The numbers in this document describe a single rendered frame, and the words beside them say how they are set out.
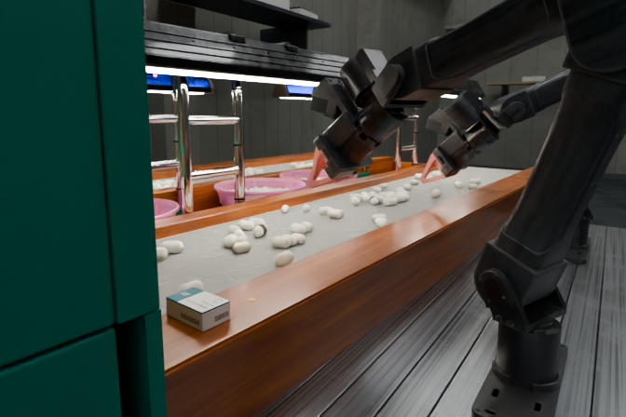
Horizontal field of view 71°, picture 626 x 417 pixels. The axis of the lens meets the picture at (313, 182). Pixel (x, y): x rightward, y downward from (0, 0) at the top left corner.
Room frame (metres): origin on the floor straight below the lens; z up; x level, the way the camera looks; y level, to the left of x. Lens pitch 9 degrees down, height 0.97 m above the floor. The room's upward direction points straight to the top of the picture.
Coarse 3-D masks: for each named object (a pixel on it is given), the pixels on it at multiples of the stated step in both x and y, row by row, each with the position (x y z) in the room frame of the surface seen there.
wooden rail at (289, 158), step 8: (248, 160) 1.98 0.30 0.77; (256, 160) 1.98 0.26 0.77; (264, 160) 1.98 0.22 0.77; (272, 160) 2.01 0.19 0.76; (280, 160) 2.06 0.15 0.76; (288, 160) 2.10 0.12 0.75; (296, 160) 2.15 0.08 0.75; (304, 160) 2.19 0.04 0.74; (168, 168) 1.67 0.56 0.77; (192, 168) 1.67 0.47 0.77; (200, 168) 1.69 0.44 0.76; (208, 168) 1.72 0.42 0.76; (160, 176) 1.55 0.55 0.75; (168, 176) 1.58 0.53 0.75
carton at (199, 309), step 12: (192, 288) 0.45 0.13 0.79; (168, 300) 0.42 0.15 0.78; (180, 300) 0.42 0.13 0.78; (192, 300) 0.42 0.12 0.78; (204, 300) 0.42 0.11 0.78; (216, 300) 0.42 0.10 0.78; (168, 312) 0.42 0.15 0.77; (180, 312) 0.41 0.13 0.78; (192, 312) 0.40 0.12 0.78; (204, 312) 0.39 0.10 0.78; (216, 312) 0.40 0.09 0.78; (228, 312) 0.41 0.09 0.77; (192, 324) 0.40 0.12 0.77; (204, 324) 0.39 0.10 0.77; (216, 324) 0.40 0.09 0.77
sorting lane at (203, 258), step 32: (352, 192) 1.30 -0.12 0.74; (416, 192) 1.30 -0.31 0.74; (448, 192) 1.30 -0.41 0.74; (224, 224) 0.90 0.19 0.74; (288, 224) 0.90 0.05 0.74; (320, 224) 0.90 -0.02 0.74; (352, 224) 0.90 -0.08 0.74; (192, 256) 0.69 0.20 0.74; (224, 256) 0.69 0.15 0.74; (256, 256) 0.69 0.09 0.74; (160, 288) 0.56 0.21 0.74; (224, 288) 0.56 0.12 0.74
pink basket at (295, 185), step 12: (252, 180) 1.38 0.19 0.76; (264, 180) 1.39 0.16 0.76; (276, 180) 1.38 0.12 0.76; (288, 180) 1.36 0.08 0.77; (228, 192) 1.15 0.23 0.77; (252, 192) 1.13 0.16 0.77; (264, 192) 1.13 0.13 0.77; (276, 192) 1.14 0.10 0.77; (288, 192) 1.16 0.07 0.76; (228, 204) 1.18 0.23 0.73
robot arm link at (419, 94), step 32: (512, 0) 0.47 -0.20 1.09; (544, 0) 0.43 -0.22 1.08; (576, 0) 0.40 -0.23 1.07; (608, 0) 0.37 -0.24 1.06; (480, 32) 0.50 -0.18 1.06; (512, 32) 0.47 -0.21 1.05; (544, 32) 0.45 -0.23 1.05; (576, 32) 0.39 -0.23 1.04; (608, 32) 0.37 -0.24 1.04; (416, 64) 0.56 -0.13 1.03; (448, 64) 0.53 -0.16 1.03; (480, 64) 0.51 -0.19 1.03; (608, 64) 0.37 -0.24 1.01; (416, 96) 0.58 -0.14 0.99
